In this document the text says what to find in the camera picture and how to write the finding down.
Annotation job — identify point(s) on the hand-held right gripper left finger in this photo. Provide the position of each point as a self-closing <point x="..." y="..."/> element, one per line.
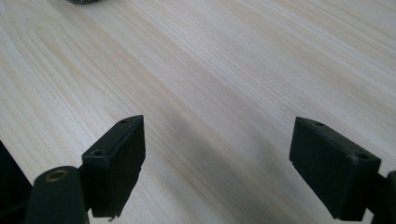
<point x="115" y="168"/>

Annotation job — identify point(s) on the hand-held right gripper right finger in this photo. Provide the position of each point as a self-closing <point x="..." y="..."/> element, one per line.
<point x="333" y="174"/>

